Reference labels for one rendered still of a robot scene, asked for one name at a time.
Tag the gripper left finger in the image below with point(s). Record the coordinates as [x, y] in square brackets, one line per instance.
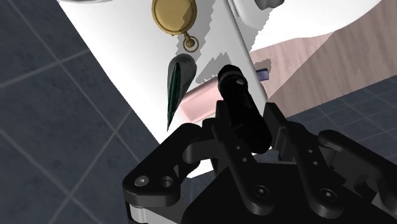
[161, 181]

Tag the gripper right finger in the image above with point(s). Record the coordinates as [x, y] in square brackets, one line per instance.
[313, 173]

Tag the black flashlight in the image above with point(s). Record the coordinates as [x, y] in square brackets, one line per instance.
[245, 114]

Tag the wooden cabinet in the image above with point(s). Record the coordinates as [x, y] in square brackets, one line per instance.
[335, 68]

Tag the dark green teardrop-shaped thing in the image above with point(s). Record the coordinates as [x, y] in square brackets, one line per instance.
[181, 73]

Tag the gold pocket watch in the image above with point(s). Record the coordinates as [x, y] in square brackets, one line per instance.
[172, 14]

